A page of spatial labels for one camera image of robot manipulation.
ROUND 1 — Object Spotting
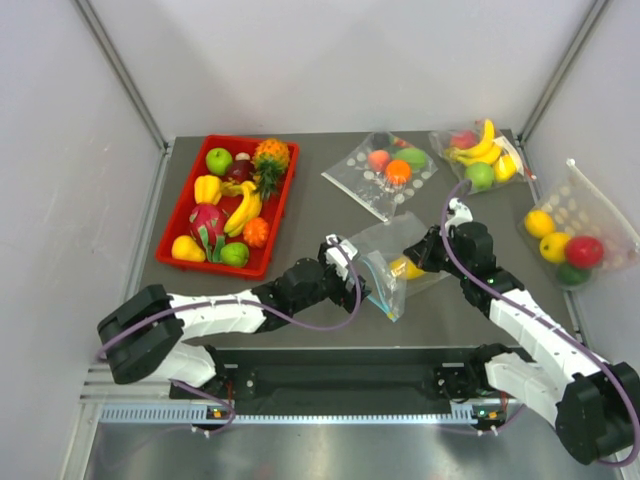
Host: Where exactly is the yellow pear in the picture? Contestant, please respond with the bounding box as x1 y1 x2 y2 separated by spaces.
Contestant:
171 235 207 263

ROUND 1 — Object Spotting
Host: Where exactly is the yellow banana bunch in bin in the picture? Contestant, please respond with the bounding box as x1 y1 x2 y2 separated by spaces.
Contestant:
221 180 262 237

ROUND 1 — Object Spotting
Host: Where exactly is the pink dragon fruit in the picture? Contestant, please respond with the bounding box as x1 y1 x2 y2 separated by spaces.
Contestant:
189 203 228 263

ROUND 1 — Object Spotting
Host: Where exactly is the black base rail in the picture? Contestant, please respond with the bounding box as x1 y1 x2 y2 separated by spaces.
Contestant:
171 347 493 403

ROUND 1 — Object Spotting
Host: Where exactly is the dotted bag with lemons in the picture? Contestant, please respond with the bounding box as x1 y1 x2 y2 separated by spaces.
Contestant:
518 159 639 291

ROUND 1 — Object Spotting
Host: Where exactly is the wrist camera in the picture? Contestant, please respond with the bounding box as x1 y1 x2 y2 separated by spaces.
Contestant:
319 234 359 280
445 197 473 229

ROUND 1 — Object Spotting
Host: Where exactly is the zip bag with bananas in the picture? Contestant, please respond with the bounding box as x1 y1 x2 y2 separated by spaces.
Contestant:
429 118 537 194

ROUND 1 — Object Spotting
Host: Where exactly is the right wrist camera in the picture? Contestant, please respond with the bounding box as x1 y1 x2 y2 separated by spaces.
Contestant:
445 197 473 229

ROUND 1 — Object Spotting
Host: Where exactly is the yellow bell pepper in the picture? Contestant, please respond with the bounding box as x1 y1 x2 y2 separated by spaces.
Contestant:
194 175 222 205

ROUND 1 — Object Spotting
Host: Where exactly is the small orange pumpkin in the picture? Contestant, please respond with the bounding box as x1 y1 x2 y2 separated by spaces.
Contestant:
243 217 270 249

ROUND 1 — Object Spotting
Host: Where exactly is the blue zip top bag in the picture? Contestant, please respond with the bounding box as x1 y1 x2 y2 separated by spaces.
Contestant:
349 212 449 321

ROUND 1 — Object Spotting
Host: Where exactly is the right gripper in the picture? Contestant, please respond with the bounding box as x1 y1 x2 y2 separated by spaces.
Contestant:
403 224 470 280

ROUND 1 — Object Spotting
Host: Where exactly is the toy pineapple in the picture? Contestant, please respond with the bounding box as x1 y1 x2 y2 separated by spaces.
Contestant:
252 138 290 201

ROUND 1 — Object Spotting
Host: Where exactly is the yellow lemon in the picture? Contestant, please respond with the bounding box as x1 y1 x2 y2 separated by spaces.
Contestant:
389 256 426 281

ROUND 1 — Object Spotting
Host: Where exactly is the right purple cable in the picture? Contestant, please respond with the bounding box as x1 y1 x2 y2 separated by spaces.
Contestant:
439 179 640 469

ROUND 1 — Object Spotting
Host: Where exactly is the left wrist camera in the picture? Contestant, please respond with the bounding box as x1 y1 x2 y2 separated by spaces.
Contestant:
319 234 359 280

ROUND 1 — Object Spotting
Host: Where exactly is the dark red mangosteen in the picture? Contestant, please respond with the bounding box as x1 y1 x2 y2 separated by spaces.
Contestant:
227 152 254 184

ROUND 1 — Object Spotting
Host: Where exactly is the green apple in bin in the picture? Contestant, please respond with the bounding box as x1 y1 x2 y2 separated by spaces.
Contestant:
205 147 234 176

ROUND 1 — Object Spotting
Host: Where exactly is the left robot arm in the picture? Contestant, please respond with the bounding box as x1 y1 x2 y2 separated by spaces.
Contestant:
98 248 370 397

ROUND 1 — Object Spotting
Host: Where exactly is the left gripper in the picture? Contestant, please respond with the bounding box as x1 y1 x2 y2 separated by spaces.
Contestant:
292 243 370 313

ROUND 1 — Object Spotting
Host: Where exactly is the grey cable duct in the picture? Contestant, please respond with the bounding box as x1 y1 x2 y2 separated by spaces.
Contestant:
99 403 505 426

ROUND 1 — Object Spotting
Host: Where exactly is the dotted zip bag with fruit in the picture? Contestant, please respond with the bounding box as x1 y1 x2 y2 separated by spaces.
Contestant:
323 131 437 221

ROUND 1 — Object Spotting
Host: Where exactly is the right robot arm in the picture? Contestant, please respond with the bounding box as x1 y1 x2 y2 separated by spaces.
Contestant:
404 221 639 468

